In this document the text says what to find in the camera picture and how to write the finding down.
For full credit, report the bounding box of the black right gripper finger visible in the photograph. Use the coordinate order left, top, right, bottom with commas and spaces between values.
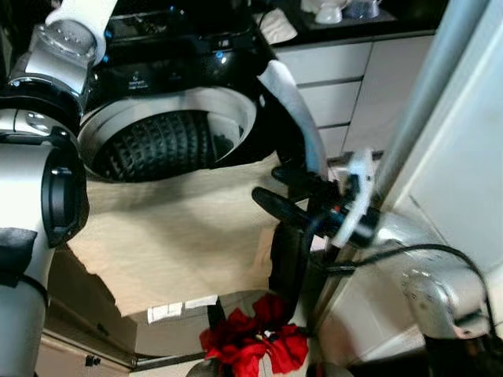
253, 187, 315, 230
272, 163, 335, 197

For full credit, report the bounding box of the grey drawer cabinet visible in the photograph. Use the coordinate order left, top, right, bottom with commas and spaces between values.
271, 35, 437, 158

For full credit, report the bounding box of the white printed label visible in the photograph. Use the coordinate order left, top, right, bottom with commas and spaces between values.
148, 302, 184, 324
185, 295, 219, 309

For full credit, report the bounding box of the red crumpled cloth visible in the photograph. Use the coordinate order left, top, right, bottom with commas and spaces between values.
200, 295, 310, 377

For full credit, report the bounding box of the grey metal pole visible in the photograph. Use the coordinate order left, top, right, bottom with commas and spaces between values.
376, 0, 492, 207

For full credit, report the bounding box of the white folded cloth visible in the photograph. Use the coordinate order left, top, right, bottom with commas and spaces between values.
258, 8, 299, 46

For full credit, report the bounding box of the black washer control panel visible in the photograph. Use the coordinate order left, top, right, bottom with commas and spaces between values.
102, 27, 272, 93

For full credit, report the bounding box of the clear glass container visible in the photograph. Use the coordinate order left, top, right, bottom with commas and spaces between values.
346, 0, 384, 20

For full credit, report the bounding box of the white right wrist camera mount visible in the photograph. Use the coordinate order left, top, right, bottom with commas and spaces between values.
329, 148, 380, 248

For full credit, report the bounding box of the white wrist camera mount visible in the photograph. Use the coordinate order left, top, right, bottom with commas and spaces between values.
46, 0, 119, 65
329, 148, 380, 248

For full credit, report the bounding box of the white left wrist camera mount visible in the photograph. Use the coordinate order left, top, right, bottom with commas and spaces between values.
46, 0, 119, 65

